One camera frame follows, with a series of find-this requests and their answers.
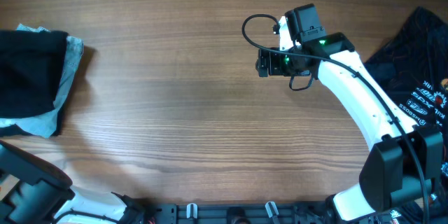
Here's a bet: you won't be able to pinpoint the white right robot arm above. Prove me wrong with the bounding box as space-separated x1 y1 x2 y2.
255 11 442 223

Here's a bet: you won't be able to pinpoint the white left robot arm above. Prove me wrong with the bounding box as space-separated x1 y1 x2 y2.
1 141 150 223

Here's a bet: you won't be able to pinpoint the black printed graphic shirt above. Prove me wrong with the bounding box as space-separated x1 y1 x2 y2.
363 6 448 224

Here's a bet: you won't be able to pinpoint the light blue denim jeans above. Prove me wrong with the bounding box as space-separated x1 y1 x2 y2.
1 24 84 138

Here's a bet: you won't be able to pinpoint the folded black garment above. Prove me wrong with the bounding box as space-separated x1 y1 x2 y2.
1 30 68 119

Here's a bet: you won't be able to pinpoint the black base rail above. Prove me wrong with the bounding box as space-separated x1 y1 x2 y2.
147 201 334 224

